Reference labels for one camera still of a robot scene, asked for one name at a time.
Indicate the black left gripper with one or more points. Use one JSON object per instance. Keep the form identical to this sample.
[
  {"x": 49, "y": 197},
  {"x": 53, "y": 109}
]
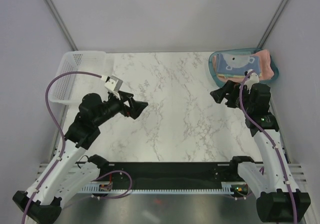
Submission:
[{"x": 135, "y": 108}]

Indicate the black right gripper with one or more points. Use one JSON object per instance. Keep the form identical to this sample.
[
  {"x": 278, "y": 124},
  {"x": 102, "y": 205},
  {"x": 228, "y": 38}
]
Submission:
[{"x": 230, "y": 87}]

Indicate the yellow green towel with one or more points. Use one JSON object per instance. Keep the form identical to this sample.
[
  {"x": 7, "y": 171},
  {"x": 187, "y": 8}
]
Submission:
[{"x": 235, "y": 78}]

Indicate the blue towel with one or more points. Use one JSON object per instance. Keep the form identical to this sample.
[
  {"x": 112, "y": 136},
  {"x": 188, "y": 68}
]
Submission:
[{"x": 237, "y": 64}]

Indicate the pink terry towel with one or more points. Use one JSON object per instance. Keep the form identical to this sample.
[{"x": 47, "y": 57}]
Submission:
[{"x": 228, "y": 66}]

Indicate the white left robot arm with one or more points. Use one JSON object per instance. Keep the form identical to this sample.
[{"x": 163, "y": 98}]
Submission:
[{"x": 44, "y": 200}]

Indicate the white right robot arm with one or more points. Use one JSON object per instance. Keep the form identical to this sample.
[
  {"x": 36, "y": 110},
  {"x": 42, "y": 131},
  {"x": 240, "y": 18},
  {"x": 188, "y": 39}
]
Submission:
[{"x": 278, "y": 196}]

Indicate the teal transparent plastic tray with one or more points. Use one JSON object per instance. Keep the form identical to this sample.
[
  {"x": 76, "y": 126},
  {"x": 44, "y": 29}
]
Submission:
[{"x": 212, "y": 68}]

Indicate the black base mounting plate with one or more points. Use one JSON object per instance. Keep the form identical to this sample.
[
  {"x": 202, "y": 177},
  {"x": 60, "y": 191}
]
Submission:
[{"x": 168, "y": 171}]

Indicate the white plastic basket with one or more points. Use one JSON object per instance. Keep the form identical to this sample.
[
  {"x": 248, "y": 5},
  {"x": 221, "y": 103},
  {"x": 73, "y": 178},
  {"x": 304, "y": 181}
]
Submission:
[{"x": 84, "y": 61}]

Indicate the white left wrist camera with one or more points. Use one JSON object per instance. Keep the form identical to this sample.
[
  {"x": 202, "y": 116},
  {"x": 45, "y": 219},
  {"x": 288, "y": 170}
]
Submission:
[{"x": 112, "y": 84}]

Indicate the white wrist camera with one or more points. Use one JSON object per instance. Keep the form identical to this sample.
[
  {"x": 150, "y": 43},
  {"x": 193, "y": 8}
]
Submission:
[
  {"x": 112, "y": 84},
  {"x": 252, "y": 78}
]

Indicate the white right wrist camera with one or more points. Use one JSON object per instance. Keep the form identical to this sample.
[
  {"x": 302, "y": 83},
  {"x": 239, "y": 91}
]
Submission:
[{"x": 252, "y": 78}]

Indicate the white slotted cable duct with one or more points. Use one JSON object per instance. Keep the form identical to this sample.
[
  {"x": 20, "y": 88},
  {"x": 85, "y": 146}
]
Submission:
[{"x": 159, "y": 187}]

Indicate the silver aluminium rail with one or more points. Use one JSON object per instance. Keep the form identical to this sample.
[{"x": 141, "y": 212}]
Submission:
[{"x": 297, "y": 173}]

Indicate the right corner frame post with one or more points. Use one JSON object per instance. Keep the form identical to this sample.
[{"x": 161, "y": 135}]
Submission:
[{"x": 275, "y": 18}]

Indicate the corner frame post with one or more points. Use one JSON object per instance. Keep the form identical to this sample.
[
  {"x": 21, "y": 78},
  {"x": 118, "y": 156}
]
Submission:
[
  {"x": 60, "y": 23},
  {"x": 275, "y": 18}
]

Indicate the left corner frame post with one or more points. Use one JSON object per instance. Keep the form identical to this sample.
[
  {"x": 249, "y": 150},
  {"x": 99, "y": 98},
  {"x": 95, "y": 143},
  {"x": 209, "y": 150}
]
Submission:
[{"x": 60, "y": 23}]

